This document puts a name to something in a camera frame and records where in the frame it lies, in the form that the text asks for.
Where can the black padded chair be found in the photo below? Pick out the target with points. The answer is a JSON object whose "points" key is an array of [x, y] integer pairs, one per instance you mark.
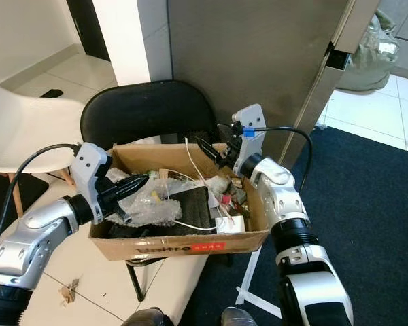
{"points": [[143, 112]]}

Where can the clear bubble wrap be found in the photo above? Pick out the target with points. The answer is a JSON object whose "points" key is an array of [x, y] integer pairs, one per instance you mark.
{"points": [[156, 207]]}

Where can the small red cap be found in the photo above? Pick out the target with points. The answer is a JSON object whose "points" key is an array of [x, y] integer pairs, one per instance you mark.
{"points": [[224, 199]]}

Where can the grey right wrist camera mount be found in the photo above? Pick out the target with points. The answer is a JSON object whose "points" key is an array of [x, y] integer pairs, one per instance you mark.
{"points": [[251, 119]]}

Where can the small white carton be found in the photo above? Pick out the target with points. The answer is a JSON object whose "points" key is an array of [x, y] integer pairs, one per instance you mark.
{"points": [[230, 225]]}

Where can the dark right robot foot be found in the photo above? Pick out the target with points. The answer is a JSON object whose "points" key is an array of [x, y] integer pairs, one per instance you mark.
{"points": [[239, 318]]}

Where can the large grey partition panel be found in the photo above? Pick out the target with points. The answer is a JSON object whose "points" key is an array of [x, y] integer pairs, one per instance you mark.
{"points": [[258, 54]]}

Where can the white flat strip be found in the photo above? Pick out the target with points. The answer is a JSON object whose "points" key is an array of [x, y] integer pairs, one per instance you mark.
{"points": [[251, 272]]}

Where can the white plastic shell chair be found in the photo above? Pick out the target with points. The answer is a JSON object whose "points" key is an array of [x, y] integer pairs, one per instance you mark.
{"points": [[27, 129]]}

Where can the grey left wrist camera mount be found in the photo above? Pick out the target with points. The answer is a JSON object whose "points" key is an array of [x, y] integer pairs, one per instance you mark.
{"points": [[92, 163]]}

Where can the brown paper scrap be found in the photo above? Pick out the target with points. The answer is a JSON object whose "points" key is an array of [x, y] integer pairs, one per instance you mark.
{"points": [[73, 291]]}

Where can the small black flat object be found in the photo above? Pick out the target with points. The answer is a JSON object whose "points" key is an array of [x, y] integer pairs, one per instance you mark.
{"points": [[52, 93]]}

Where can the crumpled clear plastic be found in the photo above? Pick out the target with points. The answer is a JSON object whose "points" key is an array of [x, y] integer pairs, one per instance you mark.
{"points": [[217, 186]]}

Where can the green cloth bag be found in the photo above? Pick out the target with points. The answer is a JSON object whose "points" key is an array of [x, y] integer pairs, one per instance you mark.
{"points": [[367, 61]]}

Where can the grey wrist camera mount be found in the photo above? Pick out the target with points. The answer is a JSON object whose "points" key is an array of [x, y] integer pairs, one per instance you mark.
{"points": [[251, 119], [92, 163]]}

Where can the brown cardboard box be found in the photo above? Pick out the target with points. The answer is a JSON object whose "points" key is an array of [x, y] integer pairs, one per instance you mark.
{"points": [[163, 248]]}

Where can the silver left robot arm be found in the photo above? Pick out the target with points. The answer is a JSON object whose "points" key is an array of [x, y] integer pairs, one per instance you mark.
{"points": [[41, 234]]}

